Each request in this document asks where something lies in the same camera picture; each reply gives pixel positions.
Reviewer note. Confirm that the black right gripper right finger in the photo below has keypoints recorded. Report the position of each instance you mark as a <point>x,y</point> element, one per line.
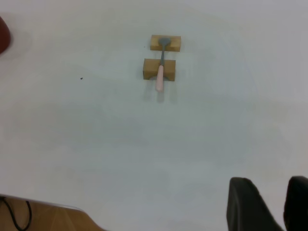
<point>298,204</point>

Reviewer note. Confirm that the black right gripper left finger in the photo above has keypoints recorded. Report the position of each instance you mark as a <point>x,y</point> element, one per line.
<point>247,207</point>

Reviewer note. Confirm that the red ceramic cup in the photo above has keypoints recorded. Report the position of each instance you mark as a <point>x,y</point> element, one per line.
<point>3,36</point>

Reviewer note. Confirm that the arched wooden block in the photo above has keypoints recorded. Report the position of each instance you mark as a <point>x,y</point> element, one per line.
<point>150,67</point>

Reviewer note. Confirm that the flat rectangular wooden block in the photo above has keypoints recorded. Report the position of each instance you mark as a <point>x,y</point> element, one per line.
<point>175,43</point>

